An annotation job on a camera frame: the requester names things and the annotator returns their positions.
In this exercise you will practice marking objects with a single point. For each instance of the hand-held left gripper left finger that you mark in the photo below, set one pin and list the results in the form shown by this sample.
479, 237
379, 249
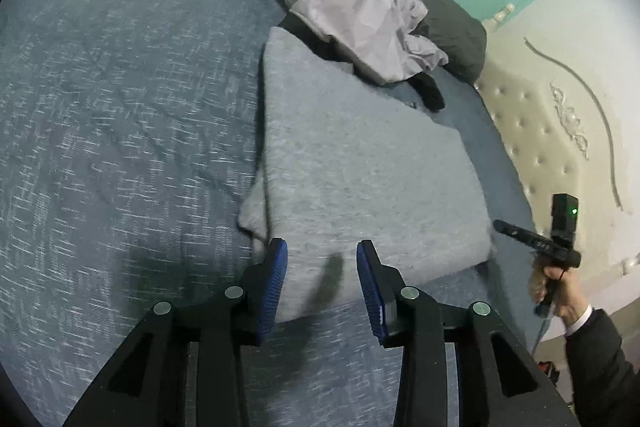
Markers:
274, 292

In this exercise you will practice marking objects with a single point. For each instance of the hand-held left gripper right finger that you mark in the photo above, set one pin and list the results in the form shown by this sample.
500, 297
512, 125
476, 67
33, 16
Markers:
370, 292

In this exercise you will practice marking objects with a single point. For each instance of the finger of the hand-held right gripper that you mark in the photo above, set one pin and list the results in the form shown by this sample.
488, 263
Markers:
520, 236

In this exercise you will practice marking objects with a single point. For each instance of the grey sweater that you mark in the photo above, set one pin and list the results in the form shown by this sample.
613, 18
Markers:
360, 167

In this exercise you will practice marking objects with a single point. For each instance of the person's right forearm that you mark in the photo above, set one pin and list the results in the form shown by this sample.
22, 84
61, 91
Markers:
600, 367

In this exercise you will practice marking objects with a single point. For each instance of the person's right hand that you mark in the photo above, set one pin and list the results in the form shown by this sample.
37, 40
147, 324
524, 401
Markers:
572, 302

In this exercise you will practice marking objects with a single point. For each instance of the cream tufted headboard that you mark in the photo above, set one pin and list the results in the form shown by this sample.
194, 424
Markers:
540, 132

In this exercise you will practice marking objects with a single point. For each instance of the black garment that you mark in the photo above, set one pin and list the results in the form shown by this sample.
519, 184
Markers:
430, 92

